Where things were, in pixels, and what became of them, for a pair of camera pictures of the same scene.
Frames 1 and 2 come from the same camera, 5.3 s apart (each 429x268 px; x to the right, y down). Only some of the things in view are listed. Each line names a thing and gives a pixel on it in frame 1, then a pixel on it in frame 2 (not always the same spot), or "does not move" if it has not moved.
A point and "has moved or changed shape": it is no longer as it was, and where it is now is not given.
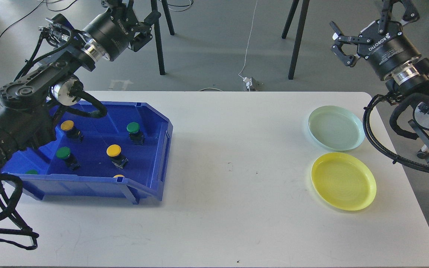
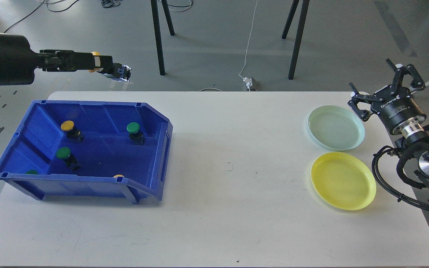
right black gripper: x=389 y=47 to x=393 y=104
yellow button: x=114 y=150 has moved or changed shape
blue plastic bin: x=100 y=156 does not move
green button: x=136 y=136 does not move
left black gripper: x=113 y=29 to x=13 y=62
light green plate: x=336 y=128 does not move
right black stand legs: x=292 y=12 does not move
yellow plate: x=344 y=180 does not move
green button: x=64 y=152 does not move
